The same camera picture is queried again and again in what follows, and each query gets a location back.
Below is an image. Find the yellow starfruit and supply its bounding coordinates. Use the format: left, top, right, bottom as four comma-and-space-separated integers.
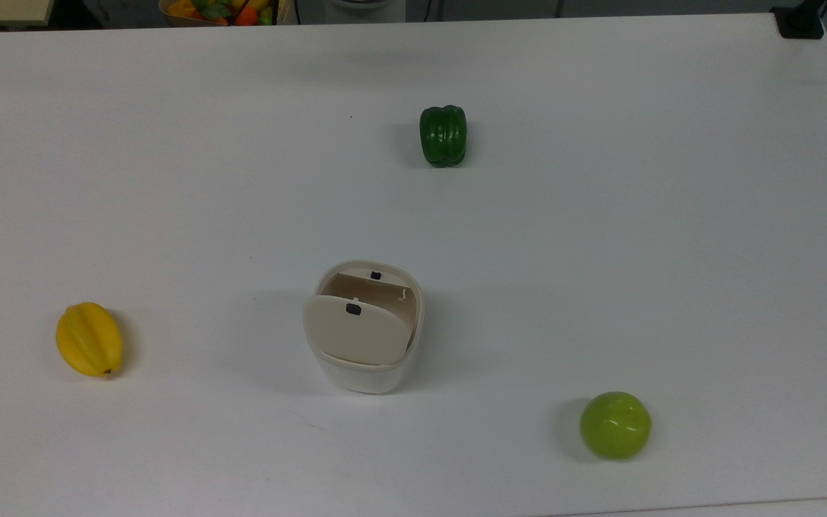
55, 302, 124, 378

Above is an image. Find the white garbage bin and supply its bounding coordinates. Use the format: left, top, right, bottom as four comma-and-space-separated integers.
306, 260, 426, 395

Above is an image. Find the box of toy fruits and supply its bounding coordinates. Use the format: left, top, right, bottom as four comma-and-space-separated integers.
159, 0, 298, 28

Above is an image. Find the black table clamp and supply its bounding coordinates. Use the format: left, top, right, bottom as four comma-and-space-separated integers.
772, 0, 827, 40

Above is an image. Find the beige bin lid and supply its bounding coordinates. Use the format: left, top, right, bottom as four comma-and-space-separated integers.
303, 295, 416, 364

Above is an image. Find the green apple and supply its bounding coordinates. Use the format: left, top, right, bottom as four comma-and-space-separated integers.
579, 391, 653, 461

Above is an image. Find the green bell pepper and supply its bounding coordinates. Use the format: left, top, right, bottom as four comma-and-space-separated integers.
419, 105, 469, 169

